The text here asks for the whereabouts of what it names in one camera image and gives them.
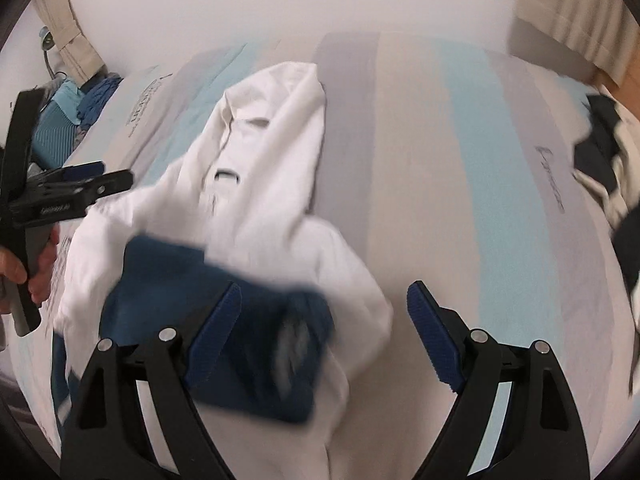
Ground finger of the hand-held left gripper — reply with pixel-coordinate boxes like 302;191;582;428
47;161;105;185
47;170;134;223

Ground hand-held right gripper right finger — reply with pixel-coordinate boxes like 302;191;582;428
406;280;591;480

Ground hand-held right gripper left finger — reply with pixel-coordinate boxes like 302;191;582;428
59;281;244;480

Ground blue pants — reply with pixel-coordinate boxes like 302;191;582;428
50;234;335;426

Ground white shirt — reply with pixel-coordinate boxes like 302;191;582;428
52;61;394;480

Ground person's left hand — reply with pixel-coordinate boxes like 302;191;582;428
0;224;60;311

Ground teal ribbed cushion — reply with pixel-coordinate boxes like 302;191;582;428
31;80;85;170

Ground dark blue crumpled cloth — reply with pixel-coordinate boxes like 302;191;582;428
77;74;122;132

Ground teal desk lamp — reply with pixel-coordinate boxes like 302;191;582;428
39;26;57;80

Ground striped bed sheet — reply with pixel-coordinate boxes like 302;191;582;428
7;30;640;480

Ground black and white jacket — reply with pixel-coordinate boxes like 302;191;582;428
572;92;640;333

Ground wooden headboard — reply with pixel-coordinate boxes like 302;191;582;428
592;71;640;111

